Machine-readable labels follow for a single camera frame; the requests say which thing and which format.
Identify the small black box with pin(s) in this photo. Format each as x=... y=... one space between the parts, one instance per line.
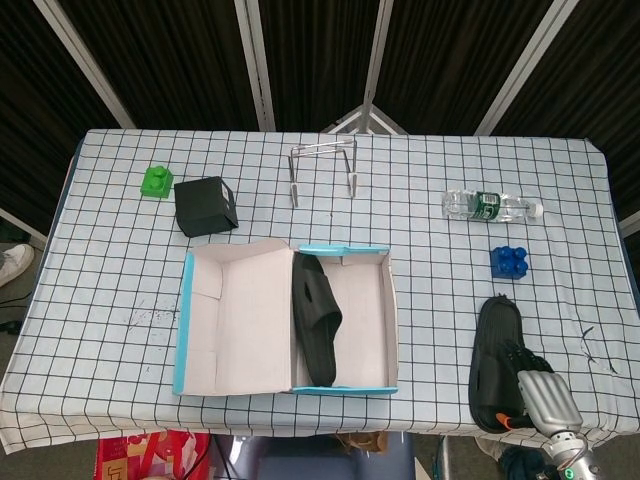
x=202 y=205

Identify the red patterned bag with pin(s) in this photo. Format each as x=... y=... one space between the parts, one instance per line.
x=145 y=457

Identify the black rubber slipper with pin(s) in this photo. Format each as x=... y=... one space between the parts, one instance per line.
x=315 y=310
x=492 y=325

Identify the grid-pattern tablecloth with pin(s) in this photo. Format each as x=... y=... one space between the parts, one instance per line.
x=100 y=300

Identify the dark pleated partition panel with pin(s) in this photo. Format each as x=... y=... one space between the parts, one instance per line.
x=175 y=65
x=315 y=60
x=30 y=100
x=600 y=75
x=440 y=65

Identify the white sneaker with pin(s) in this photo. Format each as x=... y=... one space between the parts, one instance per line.
x=15 y=262

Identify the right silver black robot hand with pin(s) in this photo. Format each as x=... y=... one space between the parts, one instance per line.
x=547 y=400

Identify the brown paper bag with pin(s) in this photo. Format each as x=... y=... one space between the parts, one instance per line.
x=365 y=442

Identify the white partition frame post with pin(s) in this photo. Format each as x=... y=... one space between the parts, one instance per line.
x=257 y=65
x=376 y=50
x=85 y=65
x=520 y=65

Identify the clear plastic water bottle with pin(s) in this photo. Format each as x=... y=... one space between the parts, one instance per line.
x=485 y=206

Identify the dark blue chair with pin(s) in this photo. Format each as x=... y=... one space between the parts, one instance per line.
x=310 y=460

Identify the green toy brick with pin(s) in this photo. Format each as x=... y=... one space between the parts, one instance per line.
x=156 y=184

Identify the white metal partition foot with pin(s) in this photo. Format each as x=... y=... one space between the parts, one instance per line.
x=365 y=117

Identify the blue cardboard shoebox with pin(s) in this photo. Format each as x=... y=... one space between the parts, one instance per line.
x=250 y=325

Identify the blue toy brick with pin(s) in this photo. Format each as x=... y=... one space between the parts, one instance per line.
x=509 y=262

